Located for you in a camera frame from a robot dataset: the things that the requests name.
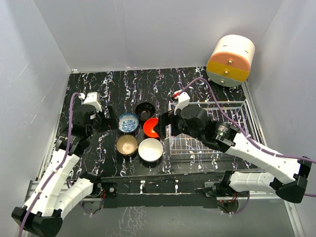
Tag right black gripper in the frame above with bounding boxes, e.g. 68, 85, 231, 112
154, 109, 203, 142

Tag blue white patterned bowl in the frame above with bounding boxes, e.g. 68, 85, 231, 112
118, 113, 139, 133

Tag red bowl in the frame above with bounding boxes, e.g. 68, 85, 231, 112
143, 118, 159, 138

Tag brown ceramic bowl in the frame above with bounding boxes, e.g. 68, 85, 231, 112
116, 134, 138, 156

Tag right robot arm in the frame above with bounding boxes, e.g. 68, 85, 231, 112
153, 105, 312, 203

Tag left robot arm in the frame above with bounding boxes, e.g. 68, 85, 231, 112
11, 104, 119, 237

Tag black bowl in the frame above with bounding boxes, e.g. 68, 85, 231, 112
135, 102, 156, 121

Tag black marble table mat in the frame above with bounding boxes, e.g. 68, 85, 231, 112
59, 67, 254, 179

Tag round pastel drawer cabinet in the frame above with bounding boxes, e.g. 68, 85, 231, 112
206, 35, 255, 87

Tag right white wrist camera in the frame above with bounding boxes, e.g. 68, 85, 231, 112
171, 90, 190, 115

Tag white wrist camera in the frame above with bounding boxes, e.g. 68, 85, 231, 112
171, 90, 190, 115
83, 92, 102, 112

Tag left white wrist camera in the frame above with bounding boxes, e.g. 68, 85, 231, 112
83, 92, 102, 112

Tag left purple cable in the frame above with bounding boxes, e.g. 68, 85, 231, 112
18, 92, 82, 237

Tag purple cable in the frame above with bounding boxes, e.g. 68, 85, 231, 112
18, 92, 82, 237
177, 77, 316, 198

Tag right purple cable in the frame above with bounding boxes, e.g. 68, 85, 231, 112
177, 77, 316, 198

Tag white wire dish rack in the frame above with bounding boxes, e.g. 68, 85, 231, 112
166, 99, 265, 155

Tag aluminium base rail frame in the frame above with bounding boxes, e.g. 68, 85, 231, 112
24, 81, 306, 237

